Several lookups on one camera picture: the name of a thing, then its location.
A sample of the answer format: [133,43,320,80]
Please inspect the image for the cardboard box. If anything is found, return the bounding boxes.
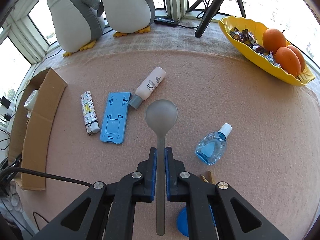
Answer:
[7,67,68,190]

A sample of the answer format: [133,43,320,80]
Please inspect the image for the small penguin plush toy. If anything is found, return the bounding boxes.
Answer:
[97,0,164,38]

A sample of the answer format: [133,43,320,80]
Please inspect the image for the blue folding phone stand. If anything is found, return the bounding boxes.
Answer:
[100,92,132,145]

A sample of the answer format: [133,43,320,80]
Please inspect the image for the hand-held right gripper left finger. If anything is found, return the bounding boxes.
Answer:
[32,147,158,240]

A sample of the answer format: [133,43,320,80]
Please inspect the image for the white round plug adapter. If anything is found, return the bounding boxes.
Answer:
[24,89,39,118]

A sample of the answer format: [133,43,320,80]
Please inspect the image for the blue round lid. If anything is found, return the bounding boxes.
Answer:
[176,205,217,237]

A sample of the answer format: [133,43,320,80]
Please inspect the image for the white power strip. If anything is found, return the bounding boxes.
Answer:
[1,95,18,130]

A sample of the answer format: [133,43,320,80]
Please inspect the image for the large penguin plush toy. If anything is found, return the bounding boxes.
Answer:
[41,0,105,57]

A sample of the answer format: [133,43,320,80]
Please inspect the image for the yellow leaf-shaped bowl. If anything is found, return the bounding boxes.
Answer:
[218,15,315,87]

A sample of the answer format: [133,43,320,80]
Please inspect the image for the white bottle with grey cap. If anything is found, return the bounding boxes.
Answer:
[129,67,167,110]

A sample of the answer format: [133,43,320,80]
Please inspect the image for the black inline remote control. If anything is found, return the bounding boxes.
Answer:
[154,17,179,28]

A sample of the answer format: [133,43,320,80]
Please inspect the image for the white patterned lighter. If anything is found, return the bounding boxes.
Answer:
[80,90,100,137]

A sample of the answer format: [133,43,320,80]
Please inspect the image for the blue eye drop bottle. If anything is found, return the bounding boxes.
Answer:
[195,123,232,166]

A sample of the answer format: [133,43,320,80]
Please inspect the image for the black braided cable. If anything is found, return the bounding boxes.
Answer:
[14,167,93,188]

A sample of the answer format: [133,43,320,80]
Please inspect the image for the wooden clothespin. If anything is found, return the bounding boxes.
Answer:
[199,171,216,184]

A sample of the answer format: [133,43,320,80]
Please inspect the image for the orange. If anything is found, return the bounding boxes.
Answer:
[286,45,306,72]
[262,28,287,53]
[275,47,302,78]

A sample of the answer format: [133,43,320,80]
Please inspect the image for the grey spoon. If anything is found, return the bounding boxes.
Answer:
[145,99,179,236]

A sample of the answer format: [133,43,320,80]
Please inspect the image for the pile of wrapped candies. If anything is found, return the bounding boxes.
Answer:
[229,29,282,68]

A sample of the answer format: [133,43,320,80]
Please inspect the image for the black tripod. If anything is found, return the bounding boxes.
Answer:
[186,0,247,38]

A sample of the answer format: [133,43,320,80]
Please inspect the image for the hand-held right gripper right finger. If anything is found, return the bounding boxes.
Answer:
[164,146,289,240]

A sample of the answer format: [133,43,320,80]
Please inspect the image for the checked cloth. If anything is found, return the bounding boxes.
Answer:
[42,20,320,100]

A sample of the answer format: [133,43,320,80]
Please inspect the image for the person's patterned fleece clothing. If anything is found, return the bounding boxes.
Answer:
[0,180,27,233]

